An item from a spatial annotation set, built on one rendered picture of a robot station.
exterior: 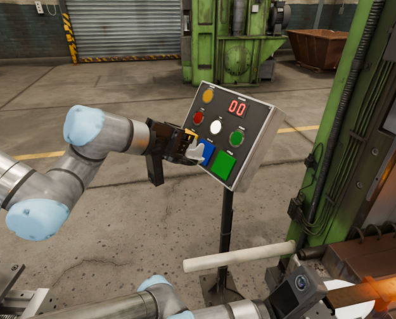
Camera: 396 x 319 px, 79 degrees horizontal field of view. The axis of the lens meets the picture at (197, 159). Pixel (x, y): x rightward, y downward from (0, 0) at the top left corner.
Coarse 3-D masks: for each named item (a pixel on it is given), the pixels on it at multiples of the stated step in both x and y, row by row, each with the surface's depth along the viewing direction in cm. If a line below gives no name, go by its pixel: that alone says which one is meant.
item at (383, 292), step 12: (348, 288) 42; (360, 288) 42; (372, 288) 42; (384, 288) 43; (324, 300) 43; (336, 300) 41; (348, 300) 41; (360, 300) 41; (372, 300) 41; (384, 300) 41
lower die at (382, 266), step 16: (352, 240) 56; (368, 240) 56; (384, 240) 56; (336, 256) 53; (352, 256) 52; (368, 256) 51; (384, 256) 51; (336, 272) 53; (352, 272) 48; (368, 272) 48; (384, 272) 48
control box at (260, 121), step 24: (216, 96) 83; (240, 96) 76; (192, 120) 90; (216, 120) 81; (240, 120) 75; (264, 120) 69; (216, 144) 80; (240, 144) 73; (264, 144) 73; (240, 168) 72
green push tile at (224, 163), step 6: (222, 156) 77; (228, 156) 75; (216, 162) 78; (222, 162) 76; (228, 162) 75; (234, 162) 73; (216, 168) 78; (222, 168) 76; (228, 168) 74; (222, 174) 76; (228, 174) 74
